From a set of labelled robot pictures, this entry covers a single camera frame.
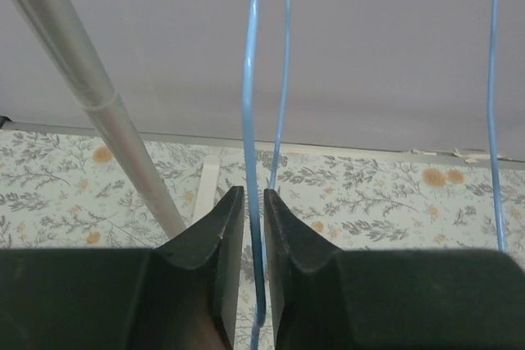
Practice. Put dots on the white clothes rack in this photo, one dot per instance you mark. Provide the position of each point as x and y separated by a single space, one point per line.
59 29

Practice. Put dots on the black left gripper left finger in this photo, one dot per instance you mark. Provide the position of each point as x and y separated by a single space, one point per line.
181 295

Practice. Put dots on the floral tablecloth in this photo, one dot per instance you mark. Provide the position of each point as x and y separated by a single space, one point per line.
60 190

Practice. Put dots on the blue wire hanger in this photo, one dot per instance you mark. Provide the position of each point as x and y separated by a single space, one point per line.
492 134
258 241

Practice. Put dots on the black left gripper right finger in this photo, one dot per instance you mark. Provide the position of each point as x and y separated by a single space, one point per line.
325 297

